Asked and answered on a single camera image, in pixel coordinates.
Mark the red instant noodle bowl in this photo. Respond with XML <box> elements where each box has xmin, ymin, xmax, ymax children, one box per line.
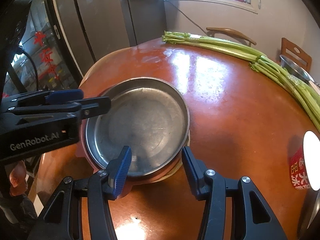
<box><xmin>289</xmin><ymin>131</ymin><xmax>320</xmax><ymax>191</ymax></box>

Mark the wooden chair with backrest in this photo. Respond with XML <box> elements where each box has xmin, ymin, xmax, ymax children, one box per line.
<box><xmin>280</xmin><ymin>37</ymin><xmax>312</xmax><ymax>72</ymax></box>

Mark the wrapped celery bunch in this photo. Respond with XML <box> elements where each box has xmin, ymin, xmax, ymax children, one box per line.
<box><xmin>249</xmin><ymin>56</ymin><xmax>319</xmax><ymax>131</ymax></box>

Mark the shallow steel round pan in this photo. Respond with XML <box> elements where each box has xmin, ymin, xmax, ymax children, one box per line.
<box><xmin>84</xmin><ymin>77</ymin><xmax>190</xmax><ymax>178</ymax></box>

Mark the grey refrigerator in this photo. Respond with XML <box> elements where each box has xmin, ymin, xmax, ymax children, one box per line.
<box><xmin>41</xmin><ymin>0</ymin><xmax>168</xmax><ymax>86</ymax></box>

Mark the large steel bowl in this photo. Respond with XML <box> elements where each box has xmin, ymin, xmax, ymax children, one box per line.
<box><xmin>297</xmin><ymin>190</ymin><xmax>319</xmax><ymax>239</ymax></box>

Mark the long celery bunch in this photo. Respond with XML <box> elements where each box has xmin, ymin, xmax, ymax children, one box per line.
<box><xmin>162</xmin><ymin>31</ymin><xmax>267</xmax><ymax>62</ymax></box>

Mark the yellow shell-shaped plate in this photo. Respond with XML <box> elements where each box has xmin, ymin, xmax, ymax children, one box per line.
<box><xmin>151</xmin><ymin>132</ymin><xmax>190</xmax><ymax>183</ymax></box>

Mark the pink plastic plate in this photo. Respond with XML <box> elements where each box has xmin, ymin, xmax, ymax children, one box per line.
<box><xmin>75</xmin><ymin>120</ymin><xmax>179</xmax><ymax>198</ymax></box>

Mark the curved wooden armchair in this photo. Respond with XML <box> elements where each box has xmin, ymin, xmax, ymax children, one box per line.
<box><xmin>206</xmin><ymin>27</ymin><xmax>257</xmax><ymax>47</ymax></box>

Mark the steel mixing bowl far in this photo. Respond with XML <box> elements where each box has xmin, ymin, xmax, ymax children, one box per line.
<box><xmin>279</xmin><ymin>55</ymin><xmax>313</xmax><ymax>83</ymax></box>

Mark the black cable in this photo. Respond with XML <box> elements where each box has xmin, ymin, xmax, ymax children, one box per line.
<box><xmin>15</xmin><ymin>47</ymin><xmax>41</xmax><ymax>92</ymax></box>

